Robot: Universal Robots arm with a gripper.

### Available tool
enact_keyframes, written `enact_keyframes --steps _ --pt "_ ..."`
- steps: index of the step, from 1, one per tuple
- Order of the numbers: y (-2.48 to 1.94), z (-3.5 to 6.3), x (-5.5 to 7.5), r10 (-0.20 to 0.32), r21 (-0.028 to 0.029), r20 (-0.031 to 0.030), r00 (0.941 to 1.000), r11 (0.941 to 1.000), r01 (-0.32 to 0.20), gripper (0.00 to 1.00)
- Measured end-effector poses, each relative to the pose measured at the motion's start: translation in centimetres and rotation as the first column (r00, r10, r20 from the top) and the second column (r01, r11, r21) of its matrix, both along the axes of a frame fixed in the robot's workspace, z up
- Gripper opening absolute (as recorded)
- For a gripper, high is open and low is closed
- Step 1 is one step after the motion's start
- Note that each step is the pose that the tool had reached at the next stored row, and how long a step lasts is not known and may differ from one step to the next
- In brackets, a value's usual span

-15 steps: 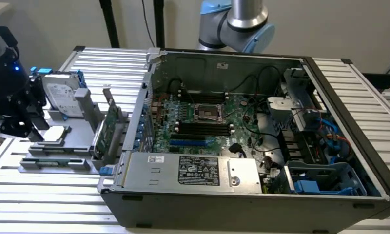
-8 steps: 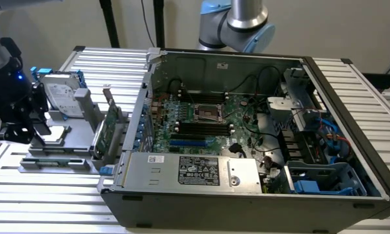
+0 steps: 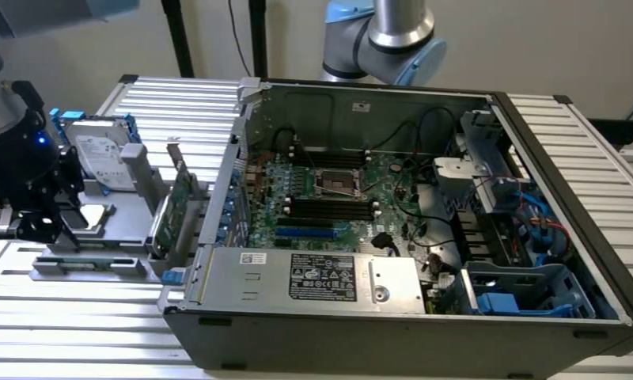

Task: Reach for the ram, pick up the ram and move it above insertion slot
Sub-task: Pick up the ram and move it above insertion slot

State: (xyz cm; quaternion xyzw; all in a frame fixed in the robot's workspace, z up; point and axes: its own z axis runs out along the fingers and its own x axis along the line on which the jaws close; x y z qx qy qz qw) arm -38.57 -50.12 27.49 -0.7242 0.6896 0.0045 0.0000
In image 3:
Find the black metal bracket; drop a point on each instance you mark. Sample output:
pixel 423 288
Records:
pixel 615 132

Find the green graphics card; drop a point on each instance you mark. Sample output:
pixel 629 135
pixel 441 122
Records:
pixel 173 213

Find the grey parts rack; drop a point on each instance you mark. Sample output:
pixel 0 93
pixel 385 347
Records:
pixel 132 221

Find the blue plastic disk bay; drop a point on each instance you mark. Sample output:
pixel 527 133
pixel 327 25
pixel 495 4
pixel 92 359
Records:
pixel 528 291

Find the blue plastic case latch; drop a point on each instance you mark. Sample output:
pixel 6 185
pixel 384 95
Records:
pixel 173 277

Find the black RAM slot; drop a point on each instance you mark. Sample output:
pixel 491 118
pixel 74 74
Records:
pixel 332 210
pixel 332 200
pixel 332 150
pixel 332 165
pixel 332 160
pixel 332 155
pixel 332 216
pixel 332 205

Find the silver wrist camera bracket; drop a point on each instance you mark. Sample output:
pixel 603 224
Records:
pixel 2 225

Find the silver CPU chip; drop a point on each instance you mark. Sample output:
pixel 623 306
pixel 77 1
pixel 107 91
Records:
pixel 92 217

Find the black expansion slot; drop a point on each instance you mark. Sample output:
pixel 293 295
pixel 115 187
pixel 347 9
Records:
pixel 291 242

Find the silver metal disk bay cage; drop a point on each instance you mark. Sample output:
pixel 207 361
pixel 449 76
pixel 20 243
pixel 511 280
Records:
pixel 488 166

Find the grey power supply unit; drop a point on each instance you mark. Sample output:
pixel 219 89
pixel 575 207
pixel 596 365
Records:
pixel 264 285

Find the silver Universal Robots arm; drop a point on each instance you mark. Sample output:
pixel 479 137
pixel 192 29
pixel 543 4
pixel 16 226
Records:
pixel 401 20

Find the blue expansion slot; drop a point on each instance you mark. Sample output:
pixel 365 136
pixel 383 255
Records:
pixel 305 232

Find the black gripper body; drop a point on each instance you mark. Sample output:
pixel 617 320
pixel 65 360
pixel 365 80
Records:
pixel 16 154

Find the grey blue panel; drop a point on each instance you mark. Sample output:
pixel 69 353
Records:
pixel 62 14

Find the silver hard disk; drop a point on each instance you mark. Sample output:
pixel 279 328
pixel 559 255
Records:
pixel 103 154

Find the CPU socket with metal frame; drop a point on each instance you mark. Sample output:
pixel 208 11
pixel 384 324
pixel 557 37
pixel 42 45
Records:
pixel 339 183

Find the green RAM stick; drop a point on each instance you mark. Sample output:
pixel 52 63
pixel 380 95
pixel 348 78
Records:
pixel 84 263

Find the green motherboard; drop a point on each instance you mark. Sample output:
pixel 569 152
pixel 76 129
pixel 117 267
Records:
pixel 383 186

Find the black open PC case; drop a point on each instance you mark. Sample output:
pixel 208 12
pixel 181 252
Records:
pixel 348 340

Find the thick black stand post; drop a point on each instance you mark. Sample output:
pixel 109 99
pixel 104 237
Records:
pixel 179 35
pixel 256 35

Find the blue disk carrier frame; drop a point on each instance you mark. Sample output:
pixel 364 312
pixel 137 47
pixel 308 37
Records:
pixel 70 115

